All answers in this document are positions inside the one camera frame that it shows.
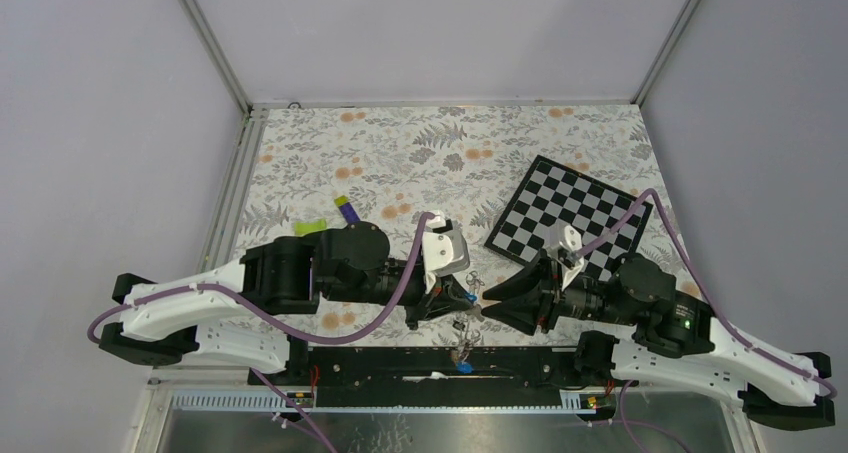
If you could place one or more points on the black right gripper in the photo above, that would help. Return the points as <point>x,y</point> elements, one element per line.
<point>517,309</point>

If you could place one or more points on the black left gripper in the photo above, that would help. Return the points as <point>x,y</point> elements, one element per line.
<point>452,297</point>

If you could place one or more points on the blue key tag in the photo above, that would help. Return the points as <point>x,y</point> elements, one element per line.
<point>464,366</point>

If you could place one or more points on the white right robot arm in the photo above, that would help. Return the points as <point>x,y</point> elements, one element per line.
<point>677,339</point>

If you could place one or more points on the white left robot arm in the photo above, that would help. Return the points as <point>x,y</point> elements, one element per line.
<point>234,313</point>

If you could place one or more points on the black white chessboard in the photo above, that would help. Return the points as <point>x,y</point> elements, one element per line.
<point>550,193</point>

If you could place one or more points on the purple yellow marker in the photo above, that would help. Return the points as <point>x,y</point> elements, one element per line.
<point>347,210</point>

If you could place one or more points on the green marker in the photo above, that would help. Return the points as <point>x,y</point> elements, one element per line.
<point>306,228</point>

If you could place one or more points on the black front rail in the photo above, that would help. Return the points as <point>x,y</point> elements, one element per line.
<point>348,366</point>

